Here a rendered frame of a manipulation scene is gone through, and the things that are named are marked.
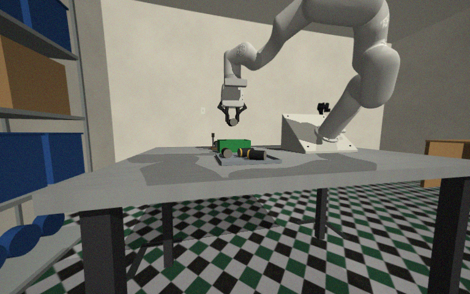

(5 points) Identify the tan flat circuit board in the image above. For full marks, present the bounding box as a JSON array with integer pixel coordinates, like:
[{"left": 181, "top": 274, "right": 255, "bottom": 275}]
[{"left": 211, "top": 133, "right": 217, "bottom": 150}]

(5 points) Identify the green open box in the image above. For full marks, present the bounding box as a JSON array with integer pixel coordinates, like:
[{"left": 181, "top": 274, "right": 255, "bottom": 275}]
[{"left": 217, "top": 139, "right": 251, "bottom": 153}]

